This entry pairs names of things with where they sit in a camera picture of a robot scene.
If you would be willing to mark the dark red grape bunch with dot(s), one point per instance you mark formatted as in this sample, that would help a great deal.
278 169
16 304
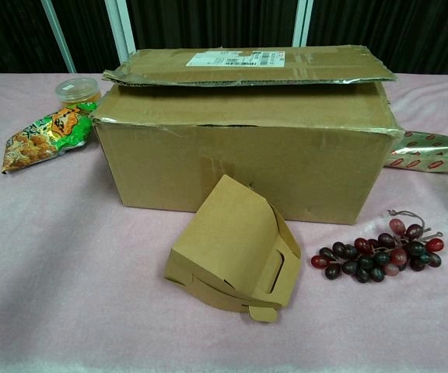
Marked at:
379 258

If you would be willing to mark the clear plastic jar with lid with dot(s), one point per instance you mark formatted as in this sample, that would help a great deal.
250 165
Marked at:
77 91

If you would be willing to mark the pink tablecloth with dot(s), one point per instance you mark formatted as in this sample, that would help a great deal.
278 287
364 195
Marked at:
53 272

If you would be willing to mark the slanted white frame post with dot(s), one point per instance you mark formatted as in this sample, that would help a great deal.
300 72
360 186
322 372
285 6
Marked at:
58 35

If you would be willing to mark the wide white frame post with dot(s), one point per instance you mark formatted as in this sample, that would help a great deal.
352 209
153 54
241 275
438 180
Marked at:
121 27

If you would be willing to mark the green red foil package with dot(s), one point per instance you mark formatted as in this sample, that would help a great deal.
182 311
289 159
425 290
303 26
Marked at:
426 153

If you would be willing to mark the green snack bag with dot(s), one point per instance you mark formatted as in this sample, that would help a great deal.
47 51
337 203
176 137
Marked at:
45 140

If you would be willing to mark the large brown cardboard box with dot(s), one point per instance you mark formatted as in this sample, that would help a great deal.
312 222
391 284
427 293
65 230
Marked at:
247 163

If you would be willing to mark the small kraft paper box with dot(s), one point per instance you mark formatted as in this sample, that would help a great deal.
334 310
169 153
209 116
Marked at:
224 241

